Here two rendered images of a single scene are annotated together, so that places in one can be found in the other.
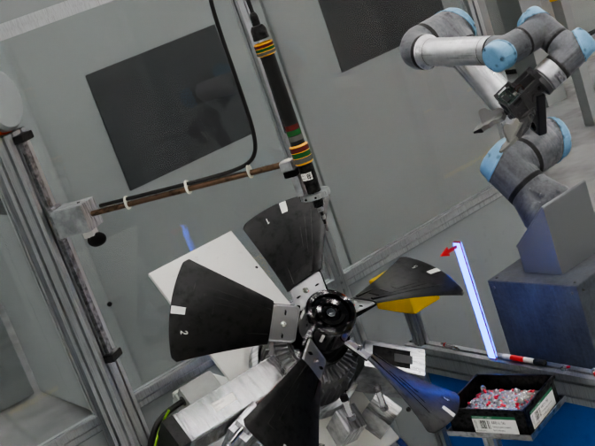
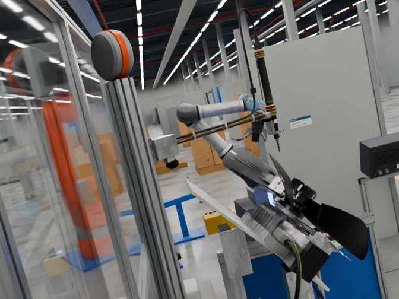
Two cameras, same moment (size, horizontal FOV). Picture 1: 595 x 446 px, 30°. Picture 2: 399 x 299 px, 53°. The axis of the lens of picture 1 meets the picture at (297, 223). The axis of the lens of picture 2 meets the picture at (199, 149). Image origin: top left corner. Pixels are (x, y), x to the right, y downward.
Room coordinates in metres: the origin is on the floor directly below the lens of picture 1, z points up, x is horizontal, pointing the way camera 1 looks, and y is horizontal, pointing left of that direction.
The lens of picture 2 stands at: (1.98, 1.69, 1.68)
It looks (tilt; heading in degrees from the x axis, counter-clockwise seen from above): 7 degrees down; 296
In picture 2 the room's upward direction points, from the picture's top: 13 degrees counter-clockwise
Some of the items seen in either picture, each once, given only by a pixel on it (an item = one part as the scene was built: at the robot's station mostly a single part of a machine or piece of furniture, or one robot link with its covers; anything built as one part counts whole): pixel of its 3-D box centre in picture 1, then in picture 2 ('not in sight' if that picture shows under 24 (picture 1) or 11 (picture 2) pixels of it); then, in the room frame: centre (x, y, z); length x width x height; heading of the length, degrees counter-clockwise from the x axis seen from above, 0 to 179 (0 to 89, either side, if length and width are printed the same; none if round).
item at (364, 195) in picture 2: not in sight; (364, 195); (2.18, -0.64, 0.96); 0.03 x 0.03 x 0.20; 31
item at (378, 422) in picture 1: (379, 415); not in sight; (2.43, -0.03, 0.91); 0.12 x 0.08 x 0.12; 31
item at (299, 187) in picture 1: (305, 177); (272, 123); (2.45, -0.05, 1.51); 0.09 x 0.07 x 0.10; 66
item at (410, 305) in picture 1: (405, 291); (219, 222); (2.88, -0.22, 1.02); 0.16 x 0.10 x 0.11; 31
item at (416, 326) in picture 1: (415, 324); not in sight; (2.88, -0.22, 0.92); 0.03 x 0.03 x 0.12; 31
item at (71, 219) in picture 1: (74, 218); (159, 148); (2.70, 0.51, 1.55); 0.10 x 0.07 x 0.08; 66
